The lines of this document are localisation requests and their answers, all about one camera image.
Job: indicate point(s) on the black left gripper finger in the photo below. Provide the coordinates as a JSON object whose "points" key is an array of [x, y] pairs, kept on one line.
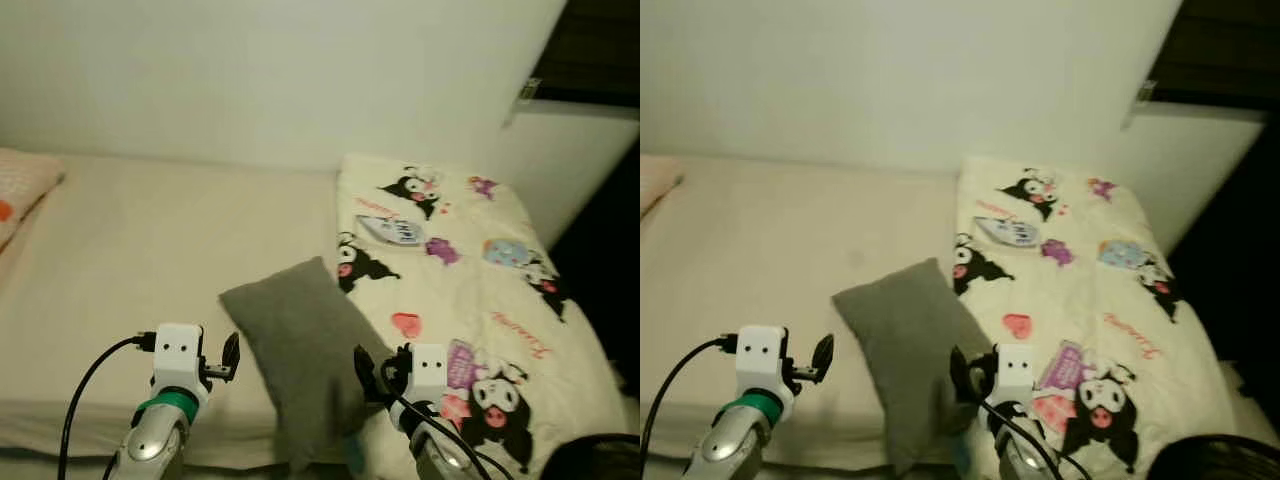
{"points": [[823, 352], [231, 350]]}

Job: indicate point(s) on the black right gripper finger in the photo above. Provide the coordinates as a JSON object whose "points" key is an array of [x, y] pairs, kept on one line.
{"points": [[958, 372], [364, 370]]}

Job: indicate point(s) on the grey square pillow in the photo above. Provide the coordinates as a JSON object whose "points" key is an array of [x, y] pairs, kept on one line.
{"points": [[910, 350], [300, 350]]}

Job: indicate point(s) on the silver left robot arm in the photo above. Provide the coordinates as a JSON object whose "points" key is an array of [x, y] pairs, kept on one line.
{"points": [[150, 445], [725, 445]]}

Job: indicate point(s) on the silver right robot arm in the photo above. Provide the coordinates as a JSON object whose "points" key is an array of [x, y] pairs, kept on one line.
{"points": [[1020, 460], [440, 460]]}

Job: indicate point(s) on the pink patterned pillow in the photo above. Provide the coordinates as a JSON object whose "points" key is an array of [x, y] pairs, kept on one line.
{"points": [[20, 185]]}

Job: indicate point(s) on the cream sheeted bed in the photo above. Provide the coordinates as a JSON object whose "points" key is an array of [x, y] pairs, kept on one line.
{"points": [[780, 250], [150, 250]]}

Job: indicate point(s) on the cartoon print white quilt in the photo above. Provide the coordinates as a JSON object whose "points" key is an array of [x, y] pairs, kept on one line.
{"points": [[1090, 290], [470, 290]]}

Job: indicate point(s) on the black floor fan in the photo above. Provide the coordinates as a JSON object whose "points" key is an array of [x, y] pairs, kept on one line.
{"points": [[600, 460], [1220, 460]]}

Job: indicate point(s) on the dark window blind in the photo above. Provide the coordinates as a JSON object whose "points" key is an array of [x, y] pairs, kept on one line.
{"points": [[595, 50], [1225, 50]]}

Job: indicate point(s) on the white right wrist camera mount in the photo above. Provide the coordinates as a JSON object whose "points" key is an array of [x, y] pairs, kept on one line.
{"points": [[1015, 368], [428, 365]]}

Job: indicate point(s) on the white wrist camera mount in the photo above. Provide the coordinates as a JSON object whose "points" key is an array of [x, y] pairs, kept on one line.
{"points": [[428, 365], [1015, 368], [762, 350], [178, 350]]}

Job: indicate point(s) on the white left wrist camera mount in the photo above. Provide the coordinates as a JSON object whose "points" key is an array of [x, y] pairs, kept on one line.
{"points": [[762, 350], [178, 350]]}

